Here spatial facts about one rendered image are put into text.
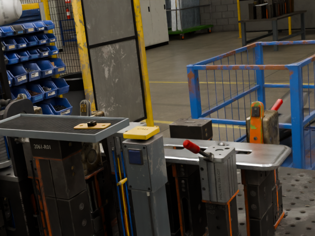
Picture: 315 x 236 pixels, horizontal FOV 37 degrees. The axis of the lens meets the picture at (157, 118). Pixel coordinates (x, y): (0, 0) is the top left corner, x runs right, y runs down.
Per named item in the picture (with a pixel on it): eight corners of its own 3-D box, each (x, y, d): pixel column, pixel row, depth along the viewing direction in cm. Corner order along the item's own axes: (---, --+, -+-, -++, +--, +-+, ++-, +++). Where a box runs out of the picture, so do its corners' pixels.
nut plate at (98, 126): (111, 124, 113) (111, 119, 112) (104, 129, 109) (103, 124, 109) (80, 124, 116) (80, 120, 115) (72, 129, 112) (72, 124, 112)
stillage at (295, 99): (262, 141, 450) (256, 41, 426) (350, 150, 403) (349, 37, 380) (197, 190, 357) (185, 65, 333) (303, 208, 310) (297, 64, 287)
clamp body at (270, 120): (289, 213, 158) (284, 107, 149) (276, 234, 146) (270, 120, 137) (258, 209, 163) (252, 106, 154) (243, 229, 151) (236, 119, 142)
